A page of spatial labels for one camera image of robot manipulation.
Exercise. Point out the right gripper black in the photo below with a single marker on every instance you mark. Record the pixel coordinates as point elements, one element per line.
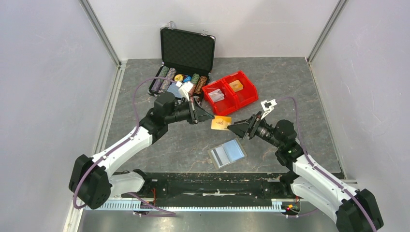
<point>241,127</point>

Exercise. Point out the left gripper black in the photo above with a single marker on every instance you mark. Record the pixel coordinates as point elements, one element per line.
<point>197,114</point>

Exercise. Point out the gold VIP card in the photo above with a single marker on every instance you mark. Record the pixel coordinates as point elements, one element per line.
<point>221,123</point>

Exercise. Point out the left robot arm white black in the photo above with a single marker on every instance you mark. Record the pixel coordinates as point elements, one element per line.
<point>94,180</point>

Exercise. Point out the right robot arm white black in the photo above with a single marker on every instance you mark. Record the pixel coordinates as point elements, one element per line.
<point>351,209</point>

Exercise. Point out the white cards in bin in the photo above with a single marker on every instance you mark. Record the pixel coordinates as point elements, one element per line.
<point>216,95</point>

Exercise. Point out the blue playing card deck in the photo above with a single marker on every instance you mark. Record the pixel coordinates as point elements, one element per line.
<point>173,88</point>

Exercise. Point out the orange cards in bin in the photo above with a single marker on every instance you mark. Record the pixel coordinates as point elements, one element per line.
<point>236,85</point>

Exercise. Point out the left red plastic bin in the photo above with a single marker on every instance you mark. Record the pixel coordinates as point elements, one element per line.
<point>226,106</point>

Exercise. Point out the red plastic bin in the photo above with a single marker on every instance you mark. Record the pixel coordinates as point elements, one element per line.
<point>226,106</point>
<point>245,91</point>

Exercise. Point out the right red plastic bin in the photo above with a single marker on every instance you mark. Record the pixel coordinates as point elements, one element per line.
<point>245,91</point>

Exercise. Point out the black poker chip case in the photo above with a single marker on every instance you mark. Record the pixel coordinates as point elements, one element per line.
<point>187,52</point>

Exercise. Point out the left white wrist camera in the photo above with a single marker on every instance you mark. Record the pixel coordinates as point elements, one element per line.
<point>184,89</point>

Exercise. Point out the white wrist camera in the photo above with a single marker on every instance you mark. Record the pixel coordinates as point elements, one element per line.
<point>268,107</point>
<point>184,89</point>

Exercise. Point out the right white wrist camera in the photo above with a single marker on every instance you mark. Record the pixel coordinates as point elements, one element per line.
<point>268,107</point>

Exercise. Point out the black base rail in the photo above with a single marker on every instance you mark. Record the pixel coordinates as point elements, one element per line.
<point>213,189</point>

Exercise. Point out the white cable duct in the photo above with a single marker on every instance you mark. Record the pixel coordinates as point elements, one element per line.
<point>133,204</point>

